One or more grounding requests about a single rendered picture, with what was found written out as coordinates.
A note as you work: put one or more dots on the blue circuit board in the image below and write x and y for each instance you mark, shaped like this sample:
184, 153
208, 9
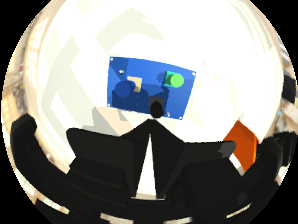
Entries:
148, 87

